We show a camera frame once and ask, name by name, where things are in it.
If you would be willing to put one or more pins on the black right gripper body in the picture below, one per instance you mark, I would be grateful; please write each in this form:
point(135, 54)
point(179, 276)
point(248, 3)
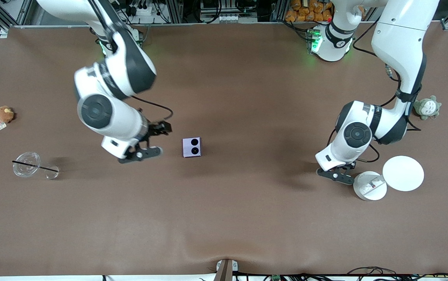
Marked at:
point(154, 129)

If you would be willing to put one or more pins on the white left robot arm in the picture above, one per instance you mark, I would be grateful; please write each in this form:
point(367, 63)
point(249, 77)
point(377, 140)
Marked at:
point(399, 39)

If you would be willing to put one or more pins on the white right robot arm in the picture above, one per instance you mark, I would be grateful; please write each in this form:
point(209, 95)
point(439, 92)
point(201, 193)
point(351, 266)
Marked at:
point(111, 117)

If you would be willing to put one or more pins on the white round container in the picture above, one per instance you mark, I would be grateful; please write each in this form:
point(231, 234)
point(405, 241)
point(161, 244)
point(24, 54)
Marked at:
point(368, 188)

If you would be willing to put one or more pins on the white round lid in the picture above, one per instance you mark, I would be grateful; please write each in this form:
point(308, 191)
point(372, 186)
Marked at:
point(403, 173)

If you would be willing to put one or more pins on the grey totoro plush toy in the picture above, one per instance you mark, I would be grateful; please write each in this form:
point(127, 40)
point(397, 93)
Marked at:
point(429, 108)

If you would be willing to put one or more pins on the black straw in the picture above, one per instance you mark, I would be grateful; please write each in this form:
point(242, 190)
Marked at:
point(32, 165)

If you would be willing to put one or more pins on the white power strip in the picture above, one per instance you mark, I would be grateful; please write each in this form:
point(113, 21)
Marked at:
point(230, 18)

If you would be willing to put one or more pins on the clear plastic cup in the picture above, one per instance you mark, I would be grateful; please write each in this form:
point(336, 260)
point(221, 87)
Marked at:
point(23, 171)

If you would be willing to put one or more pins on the brown plush toy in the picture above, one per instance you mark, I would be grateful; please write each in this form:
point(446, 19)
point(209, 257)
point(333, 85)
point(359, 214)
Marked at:
point(4, 114)

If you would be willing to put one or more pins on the orange plush toy pile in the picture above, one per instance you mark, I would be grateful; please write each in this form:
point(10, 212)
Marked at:
point(306, 11)

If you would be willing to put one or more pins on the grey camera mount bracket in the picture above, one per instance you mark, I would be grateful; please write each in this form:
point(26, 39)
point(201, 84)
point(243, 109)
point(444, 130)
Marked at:
point(225, 269)

